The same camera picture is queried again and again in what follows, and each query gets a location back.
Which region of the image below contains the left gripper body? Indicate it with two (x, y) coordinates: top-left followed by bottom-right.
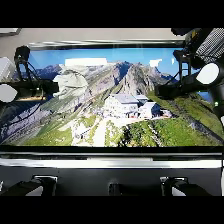
(41, 79), (60, 96)

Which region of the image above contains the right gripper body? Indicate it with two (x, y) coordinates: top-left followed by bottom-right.
(154, 82), (183, 100)

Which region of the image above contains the pale green garment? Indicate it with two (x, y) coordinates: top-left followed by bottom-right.
(52, 63), (90, 100)

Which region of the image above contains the checked shirt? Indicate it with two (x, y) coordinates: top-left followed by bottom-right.
(195, 28), (224, 65)

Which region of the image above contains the black cable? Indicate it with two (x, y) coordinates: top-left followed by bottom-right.
(25, 61), (46, 101)

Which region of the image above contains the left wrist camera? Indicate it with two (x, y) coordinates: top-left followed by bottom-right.
(13, 45), (32, 82)

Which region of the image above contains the silver frame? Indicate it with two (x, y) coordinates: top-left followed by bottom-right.
(0, 151), (224, 197)

